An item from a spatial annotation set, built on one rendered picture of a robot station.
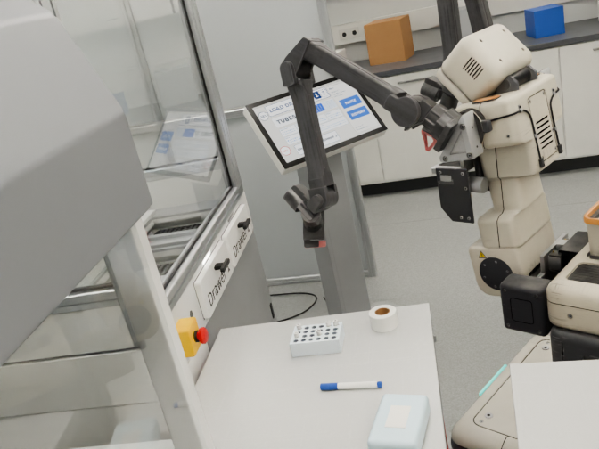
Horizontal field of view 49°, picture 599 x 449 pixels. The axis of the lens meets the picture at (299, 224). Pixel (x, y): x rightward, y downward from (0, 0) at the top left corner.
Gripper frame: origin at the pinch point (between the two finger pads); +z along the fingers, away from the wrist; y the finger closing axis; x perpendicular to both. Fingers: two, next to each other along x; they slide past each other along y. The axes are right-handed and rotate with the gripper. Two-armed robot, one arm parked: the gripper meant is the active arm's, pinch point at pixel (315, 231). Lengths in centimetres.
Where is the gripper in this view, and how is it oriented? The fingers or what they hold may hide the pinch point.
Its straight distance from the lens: 211.4
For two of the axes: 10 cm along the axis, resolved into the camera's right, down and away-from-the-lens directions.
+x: 9.9, -0.6, -0.9
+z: 1.0, 2.8, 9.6
